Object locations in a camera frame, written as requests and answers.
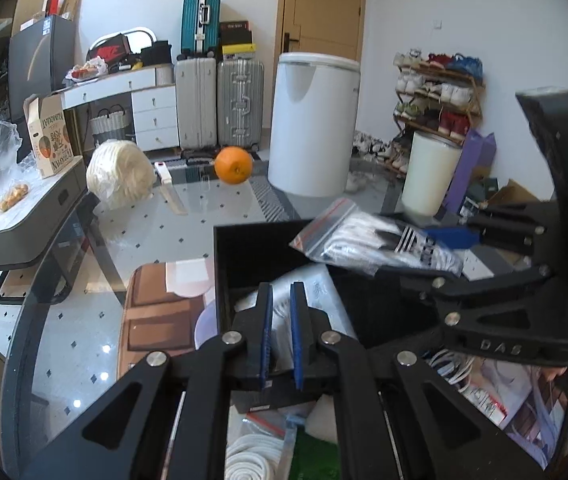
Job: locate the open brown cardboard box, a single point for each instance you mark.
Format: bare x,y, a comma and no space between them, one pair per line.
511,195

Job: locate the teal suitcase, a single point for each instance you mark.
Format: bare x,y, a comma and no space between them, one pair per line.
199,15

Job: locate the flat brown cardboard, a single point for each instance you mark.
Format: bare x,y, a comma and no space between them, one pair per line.
71,2

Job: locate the wrapped napa cabbage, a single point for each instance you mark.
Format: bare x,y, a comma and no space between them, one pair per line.
119,172

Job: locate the black bag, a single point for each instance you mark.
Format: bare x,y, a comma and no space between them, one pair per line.
156,54

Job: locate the grey striped rug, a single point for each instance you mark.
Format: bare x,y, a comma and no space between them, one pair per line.
269,200

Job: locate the white round washing machine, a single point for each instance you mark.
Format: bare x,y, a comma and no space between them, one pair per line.
309,125

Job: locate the smooth silver suitcase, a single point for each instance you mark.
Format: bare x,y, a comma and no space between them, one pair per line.
195,100

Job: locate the green packet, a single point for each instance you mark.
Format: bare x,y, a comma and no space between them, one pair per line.
314,455

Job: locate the black gift box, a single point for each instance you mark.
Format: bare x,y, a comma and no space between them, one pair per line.
234,30

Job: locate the dark mini fridge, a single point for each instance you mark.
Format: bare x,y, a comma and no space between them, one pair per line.
39,60

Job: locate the plastic bag of food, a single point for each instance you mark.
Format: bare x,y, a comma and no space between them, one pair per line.
86,70

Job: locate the white ribbed canister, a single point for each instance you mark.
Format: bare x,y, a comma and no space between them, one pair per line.
165,75

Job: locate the clear bag of white cloth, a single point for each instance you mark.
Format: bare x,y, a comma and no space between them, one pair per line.
314,285

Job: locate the ribbed silver suitcase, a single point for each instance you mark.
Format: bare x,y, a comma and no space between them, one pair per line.
240,102

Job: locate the white desk with drawers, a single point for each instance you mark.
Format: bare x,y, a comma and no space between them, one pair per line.
154,110

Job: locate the wooden shoe rack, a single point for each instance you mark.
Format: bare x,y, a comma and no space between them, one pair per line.
476,90

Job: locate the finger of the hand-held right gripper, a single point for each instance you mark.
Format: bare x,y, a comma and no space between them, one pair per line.
451,238
463,285

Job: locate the white cylindrical bin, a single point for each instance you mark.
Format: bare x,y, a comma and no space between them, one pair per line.
431,175

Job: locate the white woven basket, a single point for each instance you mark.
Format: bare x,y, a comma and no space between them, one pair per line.
111,127

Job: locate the clear bag of snacks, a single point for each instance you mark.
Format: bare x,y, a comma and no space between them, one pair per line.
1,160

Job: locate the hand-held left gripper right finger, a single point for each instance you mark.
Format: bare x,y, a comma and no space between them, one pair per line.
298,340

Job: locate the red black shoe box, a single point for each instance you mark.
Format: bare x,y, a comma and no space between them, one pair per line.
109,50

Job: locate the cardboard fruit box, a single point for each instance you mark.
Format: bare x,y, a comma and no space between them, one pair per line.
54,140

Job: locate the white curved chair back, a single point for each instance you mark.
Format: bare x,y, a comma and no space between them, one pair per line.
146,31

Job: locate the black yellow box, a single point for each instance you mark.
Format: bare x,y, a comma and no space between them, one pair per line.
239,51

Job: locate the purple paper bag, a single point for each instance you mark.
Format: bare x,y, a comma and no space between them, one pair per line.
478,160

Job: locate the grey side table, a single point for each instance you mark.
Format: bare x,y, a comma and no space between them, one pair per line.
24,230

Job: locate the black cardboard box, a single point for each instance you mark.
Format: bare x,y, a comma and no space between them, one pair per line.
224,260

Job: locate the orange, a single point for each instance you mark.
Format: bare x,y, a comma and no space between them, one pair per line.
234,165

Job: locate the printed desk mat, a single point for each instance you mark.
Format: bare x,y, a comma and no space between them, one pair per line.
154,320

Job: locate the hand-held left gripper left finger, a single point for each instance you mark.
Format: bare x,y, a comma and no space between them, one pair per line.
265,340

